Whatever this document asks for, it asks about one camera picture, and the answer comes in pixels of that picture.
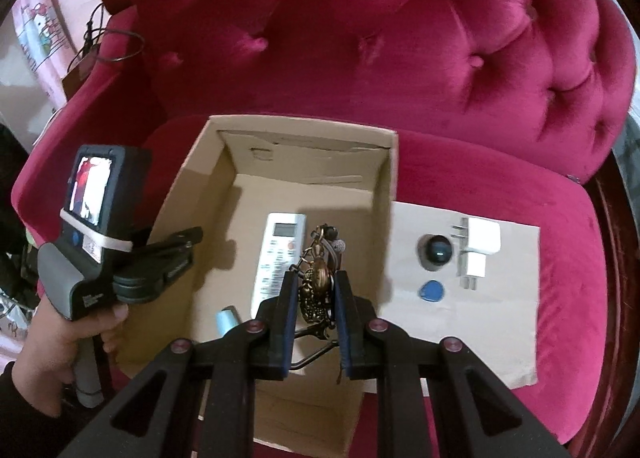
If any red velvet tufted sofa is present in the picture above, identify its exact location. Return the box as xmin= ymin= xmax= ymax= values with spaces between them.
xmin=10 ymin=0 xmax=636 ymax=449

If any black round ball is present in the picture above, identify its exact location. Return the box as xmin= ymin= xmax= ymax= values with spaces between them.
xmin=416 ymin=234 xmax=456 ymax=271

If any large white charger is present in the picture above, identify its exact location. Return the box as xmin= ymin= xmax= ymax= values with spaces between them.
xmin=451 ymin=218 xmax=502 ymax=257

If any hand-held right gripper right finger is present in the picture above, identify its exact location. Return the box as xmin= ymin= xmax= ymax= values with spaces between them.
xmin=336 ymin=270 xmax=571 ymax=458

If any small white charger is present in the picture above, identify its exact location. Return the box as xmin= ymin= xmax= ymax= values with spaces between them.
xmin=459 ymin=253 xmax=489 ymax=291

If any white remote control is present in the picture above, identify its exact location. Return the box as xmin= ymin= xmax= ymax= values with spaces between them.
xmin=248 ymin=213 xmax=307 ymax=319

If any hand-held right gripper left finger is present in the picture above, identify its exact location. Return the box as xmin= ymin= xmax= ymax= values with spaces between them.
xmin=57 ymin=270 xmax=301 ymax=458

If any brown board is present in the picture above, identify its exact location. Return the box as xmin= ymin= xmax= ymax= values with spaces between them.
xmin=61 ymin=32 xmax=108 ymax=98

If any pink cartoon print curtain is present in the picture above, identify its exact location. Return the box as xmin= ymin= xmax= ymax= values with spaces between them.
xmin=12 ymin=0 xmax=68 ymax=103

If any flat cardboard sheet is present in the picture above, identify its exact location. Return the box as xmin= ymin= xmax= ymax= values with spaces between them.
xmin=375 ymin=201 xmax=543 ymax=389

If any cardboard box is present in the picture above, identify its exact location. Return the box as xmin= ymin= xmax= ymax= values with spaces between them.
xmin=112 ymin=114 xmax=401 ymax=456

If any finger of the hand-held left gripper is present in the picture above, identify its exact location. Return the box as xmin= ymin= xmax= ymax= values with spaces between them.
xmin=145 ymin=227 xmax=204 ymax=249
xmin=150 ymin=238 xmax=203 ymax=263

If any blue key fob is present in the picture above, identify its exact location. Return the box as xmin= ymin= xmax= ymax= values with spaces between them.
xmin=419 ymin=279 xmax=447 ymax=302

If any light blue tube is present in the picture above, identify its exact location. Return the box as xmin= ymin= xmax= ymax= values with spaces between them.
xmin=215 ymin=306 xmax=246 ymax=339

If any black cable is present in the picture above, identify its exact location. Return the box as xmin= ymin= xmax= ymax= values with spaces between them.
xmin=70 ymin=2 xmax=147 ymax=83

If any person's left hand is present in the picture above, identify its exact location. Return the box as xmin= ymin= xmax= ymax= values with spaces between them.
xmin=12 ymin=295 xmax=128 ymax=421

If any bronze ornate keychain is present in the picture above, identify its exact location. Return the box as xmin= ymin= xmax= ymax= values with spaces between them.
xmin=290 ymin=223 xmax=349 ymax=384

